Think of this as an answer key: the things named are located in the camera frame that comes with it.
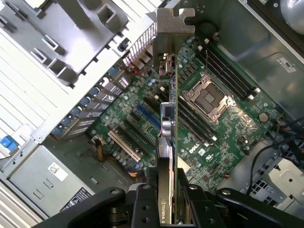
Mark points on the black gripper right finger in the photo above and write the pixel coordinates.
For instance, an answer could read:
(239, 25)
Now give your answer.
(202, 209)

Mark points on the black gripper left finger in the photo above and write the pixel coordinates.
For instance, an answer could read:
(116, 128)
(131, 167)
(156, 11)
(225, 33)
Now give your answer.
(145, 206)

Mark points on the green graphics card black cooler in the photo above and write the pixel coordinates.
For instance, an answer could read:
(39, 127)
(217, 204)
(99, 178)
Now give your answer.
(166, 28)

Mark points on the small silver chipset heatsink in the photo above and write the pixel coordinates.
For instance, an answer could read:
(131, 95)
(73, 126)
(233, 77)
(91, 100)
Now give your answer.
(184, 166)

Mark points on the white expansion slot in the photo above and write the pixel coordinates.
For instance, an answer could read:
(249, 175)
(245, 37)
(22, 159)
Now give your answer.
(123, 146)

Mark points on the green motherboard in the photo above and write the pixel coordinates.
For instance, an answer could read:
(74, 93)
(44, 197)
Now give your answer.
(228, 147)

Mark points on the silver metal drive cage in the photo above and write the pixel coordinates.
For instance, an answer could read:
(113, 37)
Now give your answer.
(285, 175)

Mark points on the blue expansion slot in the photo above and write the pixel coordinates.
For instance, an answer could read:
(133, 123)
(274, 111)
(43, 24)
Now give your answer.
(148, 116)

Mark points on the round coin battery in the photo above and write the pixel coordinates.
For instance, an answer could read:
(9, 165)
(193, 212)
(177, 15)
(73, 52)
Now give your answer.
(263, 117)

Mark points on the silver power supply unit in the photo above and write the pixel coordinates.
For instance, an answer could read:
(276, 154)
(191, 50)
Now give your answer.
(35, 185)

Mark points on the blue case latch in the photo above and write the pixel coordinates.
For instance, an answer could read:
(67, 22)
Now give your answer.
(7, 142)

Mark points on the grey open PC case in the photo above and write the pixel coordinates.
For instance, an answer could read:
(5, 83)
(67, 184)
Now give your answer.
(249, 47)

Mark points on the grey parts rack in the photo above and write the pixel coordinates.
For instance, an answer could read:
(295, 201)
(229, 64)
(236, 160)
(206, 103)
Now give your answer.
(71, 35)

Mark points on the CPU socket metal frame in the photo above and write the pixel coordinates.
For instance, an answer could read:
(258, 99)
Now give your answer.
(209, 97)

